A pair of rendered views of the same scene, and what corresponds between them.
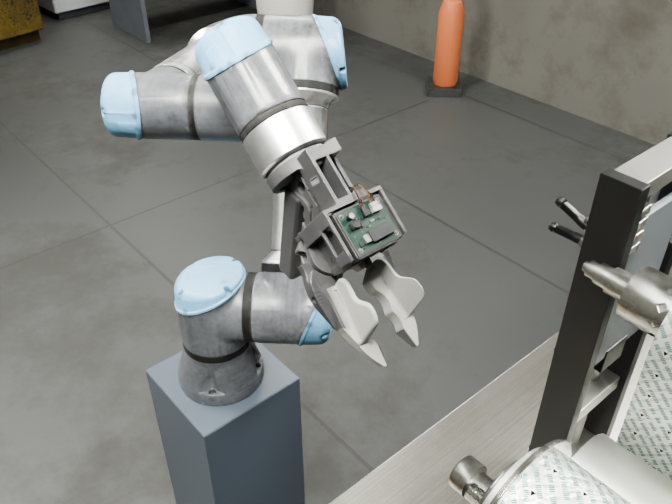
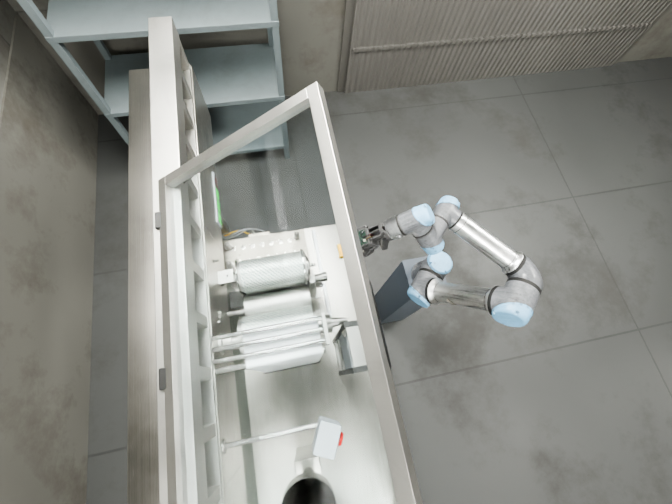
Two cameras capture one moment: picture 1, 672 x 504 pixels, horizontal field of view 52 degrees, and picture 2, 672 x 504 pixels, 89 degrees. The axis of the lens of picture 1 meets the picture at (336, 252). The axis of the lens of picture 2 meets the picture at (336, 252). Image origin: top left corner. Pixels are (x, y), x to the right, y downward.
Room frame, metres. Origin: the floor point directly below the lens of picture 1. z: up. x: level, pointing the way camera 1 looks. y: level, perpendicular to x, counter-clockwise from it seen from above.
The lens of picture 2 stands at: (0.60, -0.52, 2.56)
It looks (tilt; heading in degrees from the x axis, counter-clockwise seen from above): 69 degrees down; 108
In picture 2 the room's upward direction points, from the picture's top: 12 degrees clockwise
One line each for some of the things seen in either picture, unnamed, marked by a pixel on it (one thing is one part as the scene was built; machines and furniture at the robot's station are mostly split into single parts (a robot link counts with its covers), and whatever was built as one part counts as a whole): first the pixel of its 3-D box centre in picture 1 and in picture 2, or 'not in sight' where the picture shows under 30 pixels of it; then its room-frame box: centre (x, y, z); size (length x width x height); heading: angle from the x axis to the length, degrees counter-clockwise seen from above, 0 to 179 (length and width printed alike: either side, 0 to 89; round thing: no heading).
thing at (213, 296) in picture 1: (216, 303); (436, 266); (0.87, 0.20, 1.07); 0.13 x 0.12 x 0.14; 86
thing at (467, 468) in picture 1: (467, 475); not in sight; (0.46, -0.14, 1.18); 0.04 x 0.02 x 0.04; 130
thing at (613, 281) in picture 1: (608, 278); not in sight; (0.60, -0.30, 1.34); 0.06 x 0.03 x 0.03; 40
